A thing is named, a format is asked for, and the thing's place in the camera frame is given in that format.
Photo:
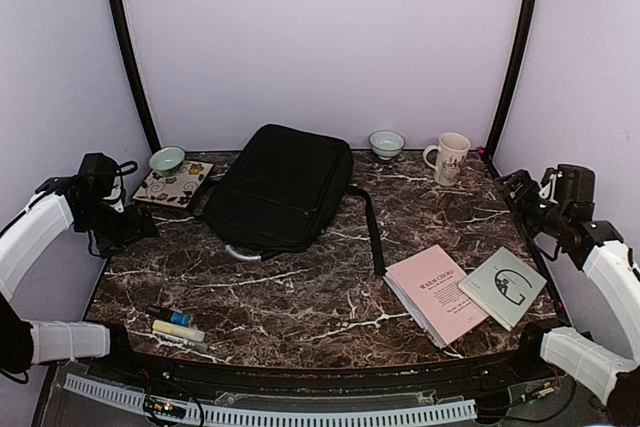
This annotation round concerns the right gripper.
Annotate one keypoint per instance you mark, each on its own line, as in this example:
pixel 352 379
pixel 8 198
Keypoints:
pixel 518 179

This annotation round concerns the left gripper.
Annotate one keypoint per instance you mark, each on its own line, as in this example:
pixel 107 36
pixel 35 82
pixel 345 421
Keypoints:
pixel 133 233

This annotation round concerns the grey book with G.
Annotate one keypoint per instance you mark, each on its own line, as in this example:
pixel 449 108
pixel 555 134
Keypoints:
pixel 504 286

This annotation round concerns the pink Warm Chord book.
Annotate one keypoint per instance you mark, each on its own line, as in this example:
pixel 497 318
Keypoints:
pixel 427 285

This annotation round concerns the black student bag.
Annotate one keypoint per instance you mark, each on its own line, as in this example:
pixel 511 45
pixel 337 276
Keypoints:
pixel 280 195

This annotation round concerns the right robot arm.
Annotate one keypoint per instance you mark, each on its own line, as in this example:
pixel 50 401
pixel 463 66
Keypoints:
pixel 561 207

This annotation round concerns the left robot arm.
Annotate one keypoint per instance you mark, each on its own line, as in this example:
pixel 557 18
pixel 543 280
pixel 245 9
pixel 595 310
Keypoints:
pixel 59 204

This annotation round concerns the white mug with print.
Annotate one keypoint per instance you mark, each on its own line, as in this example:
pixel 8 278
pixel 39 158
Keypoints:
pixel 445 158

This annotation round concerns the celadon bowl on tile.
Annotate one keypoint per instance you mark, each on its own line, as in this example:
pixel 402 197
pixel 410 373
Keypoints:
pixel 167 160

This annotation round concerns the black and blue marker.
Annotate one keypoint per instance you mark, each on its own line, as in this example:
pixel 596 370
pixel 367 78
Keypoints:
pixel 168 315

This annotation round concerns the clear pen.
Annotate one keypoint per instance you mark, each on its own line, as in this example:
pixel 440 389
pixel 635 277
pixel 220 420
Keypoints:
pixel 199 346

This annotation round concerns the yellow highlighter pen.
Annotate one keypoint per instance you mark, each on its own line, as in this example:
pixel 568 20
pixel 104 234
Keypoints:
pixel 178 331

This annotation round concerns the celadon bowl at back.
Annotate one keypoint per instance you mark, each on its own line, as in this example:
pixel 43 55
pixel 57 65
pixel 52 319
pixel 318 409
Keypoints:
pixel 386 144

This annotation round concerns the small circuit board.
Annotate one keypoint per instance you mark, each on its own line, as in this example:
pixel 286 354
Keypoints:
pixel 163 408

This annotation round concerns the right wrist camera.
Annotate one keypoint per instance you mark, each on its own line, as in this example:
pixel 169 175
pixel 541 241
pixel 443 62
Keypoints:
pixel 574 184

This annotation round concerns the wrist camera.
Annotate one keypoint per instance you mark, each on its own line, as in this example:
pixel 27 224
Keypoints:
pixel 100 172
pixel 574 184

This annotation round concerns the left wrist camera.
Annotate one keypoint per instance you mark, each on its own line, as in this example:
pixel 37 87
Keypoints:
pixel 100 172

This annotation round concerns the black front table rail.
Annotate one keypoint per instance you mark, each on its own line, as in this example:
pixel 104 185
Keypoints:
pixel 484 376

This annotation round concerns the white cable duct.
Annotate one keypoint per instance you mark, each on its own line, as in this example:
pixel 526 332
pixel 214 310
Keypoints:
pixel 130 399

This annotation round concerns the right black frame post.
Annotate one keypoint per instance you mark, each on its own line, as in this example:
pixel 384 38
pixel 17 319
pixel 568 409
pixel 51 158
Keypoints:
pixel 512 74

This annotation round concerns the black frame post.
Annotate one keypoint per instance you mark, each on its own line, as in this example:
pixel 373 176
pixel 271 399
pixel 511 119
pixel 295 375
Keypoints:
pixel 129 60
pixel 512 74

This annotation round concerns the left black frame post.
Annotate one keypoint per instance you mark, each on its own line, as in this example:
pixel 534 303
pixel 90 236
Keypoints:
pixel 129 60

